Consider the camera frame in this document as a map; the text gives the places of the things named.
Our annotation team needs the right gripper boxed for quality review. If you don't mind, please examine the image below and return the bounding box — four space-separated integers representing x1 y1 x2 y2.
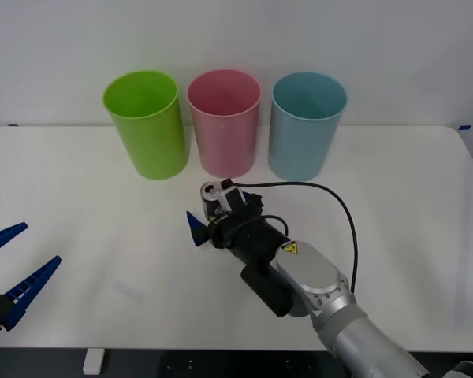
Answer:
185 191 265 250

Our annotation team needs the green plastic bin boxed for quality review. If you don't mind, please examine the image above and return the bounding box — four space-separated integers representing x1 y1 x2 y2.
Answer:
102 69 190 181

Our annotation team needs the pale blue plastic bin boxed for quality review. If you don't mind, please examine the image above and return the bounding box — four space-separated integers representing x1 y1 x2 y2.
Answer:
267 71 348 182

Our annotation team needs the pink plastic bin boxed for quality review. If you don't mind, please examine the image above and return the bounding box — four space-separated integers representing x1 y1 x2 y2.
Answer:
186 69 262 179

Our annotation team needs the white table leg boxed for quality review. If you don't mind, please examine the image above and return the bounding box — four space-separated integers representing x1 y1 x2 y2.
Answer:
82 348 104 376

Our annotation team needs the dark drink can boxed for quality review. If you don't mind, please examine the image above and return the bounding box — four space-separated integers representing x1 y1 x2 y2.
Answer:
199 180 226 220

